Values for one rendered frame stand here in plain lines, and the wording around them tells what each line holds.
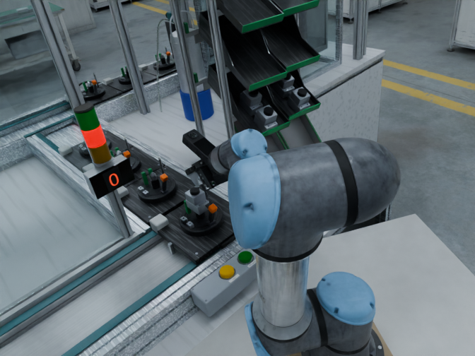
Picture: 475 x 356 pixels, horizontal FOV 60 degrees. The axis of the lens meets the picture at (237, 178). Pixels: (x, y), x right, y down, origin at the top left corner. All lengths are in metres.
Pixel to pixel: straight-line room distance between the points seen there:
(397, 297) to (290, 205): 0.79
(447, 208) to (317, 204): 2.45
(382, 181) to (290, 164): 0.11
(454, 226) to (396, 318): 1.67
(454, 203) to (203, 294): 2.15
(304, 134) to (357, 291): 0.74
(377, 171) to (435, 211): 2.37
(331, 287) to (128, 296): 0.61
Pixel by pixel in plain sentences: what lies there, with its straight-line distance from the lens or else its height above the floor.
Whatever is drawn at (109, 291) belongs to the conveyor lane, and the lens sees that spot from 1.28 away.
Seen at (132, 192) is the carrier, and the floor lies 0.97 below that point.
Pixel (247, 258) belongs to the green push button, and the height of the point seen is 0.97.
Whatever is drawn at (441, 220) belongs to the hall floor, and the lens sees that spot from 2.83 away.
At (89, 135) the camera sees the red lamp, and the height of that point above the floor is 1.35.
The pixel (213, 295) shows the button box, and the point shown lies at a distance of 1.12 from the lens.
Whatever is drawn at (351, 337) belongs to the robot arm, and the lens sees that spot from 0.92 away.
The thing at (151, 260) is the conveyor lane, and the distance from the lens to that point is 1.32.
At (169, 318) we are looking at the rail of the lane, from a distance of 1.16.
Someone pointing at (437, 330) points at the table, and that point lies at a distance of 1.20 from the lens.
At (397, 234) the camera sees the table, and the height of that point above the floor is 0.86.
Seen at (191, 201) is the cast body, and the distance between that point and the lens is 1.24.
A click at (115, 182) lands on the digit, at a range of 1.19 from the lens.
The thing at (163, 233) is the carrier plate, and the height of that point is 0.97.
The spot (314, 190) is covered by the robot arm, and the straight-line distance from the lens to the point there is 0.49.
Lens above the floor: 1.81
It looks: 35 degrees down
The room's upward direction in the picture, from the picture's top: 9 degrees counter-clockwise
